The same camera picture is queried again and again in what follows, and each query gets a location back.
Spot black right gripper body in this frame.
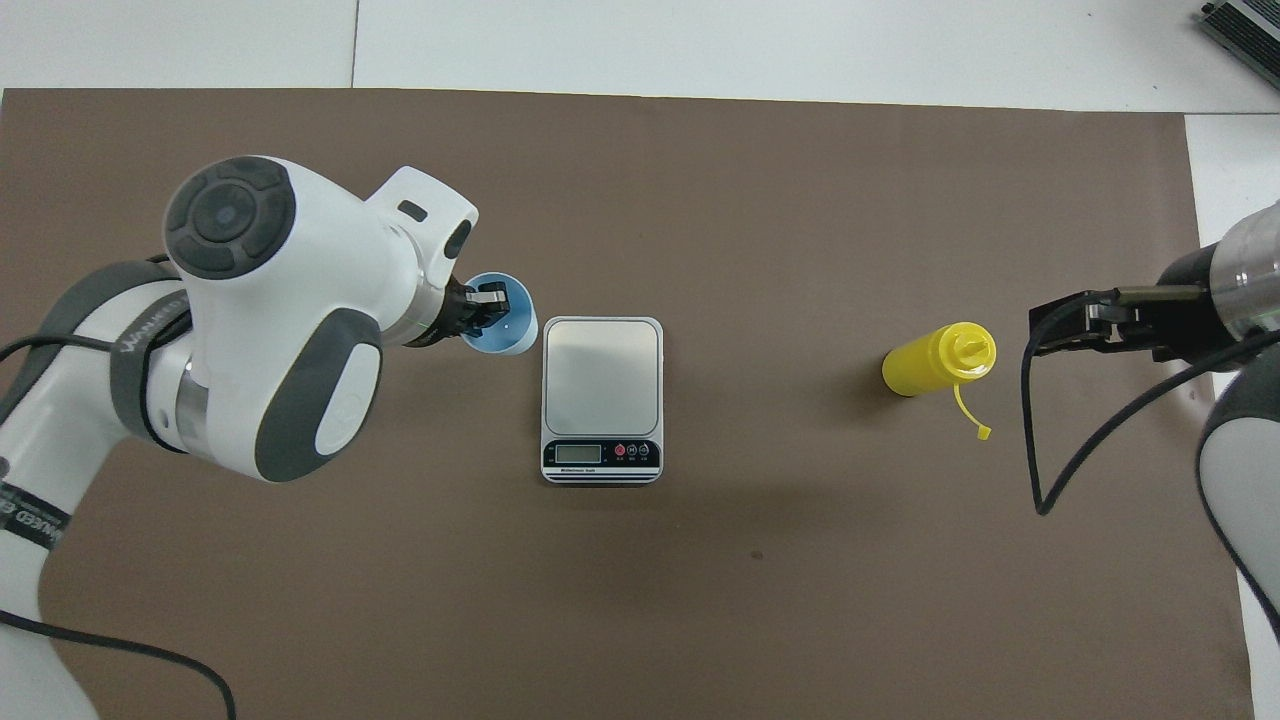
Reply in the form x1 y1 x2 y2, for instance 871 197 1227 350
1150 245 1241 363

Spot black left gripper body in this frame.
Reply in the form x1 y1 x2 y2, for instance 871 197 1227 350
405 285 469 346

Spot light blue plastic cup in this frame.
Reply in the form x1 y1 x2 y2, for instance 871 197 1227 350
458 272 540 358

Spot yellow squeeze bottle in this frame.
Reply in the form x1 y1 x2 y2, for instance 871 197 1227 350
881 321 998 442

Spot silver digital kitchen scale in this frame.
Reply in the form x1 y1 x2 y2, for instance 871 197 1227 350
541 316 665 486

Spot grey ribbed metal device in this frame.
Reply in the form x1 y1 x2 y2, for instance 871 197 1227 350
1200 0 1280 63

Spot brown paper table mat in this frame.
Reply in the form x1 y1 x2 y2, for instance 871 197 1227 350
0 88 1257 720

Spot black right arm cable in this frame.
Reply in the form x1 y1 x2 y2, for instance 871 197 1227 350
1020 285 1280 517

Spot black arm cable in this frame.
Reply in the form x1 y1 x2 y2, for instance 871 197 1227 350
1020 285 1280 517
0 335 237 720

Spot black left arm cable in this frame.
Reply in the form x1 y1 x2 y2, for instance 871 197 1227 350
0 335 237 720

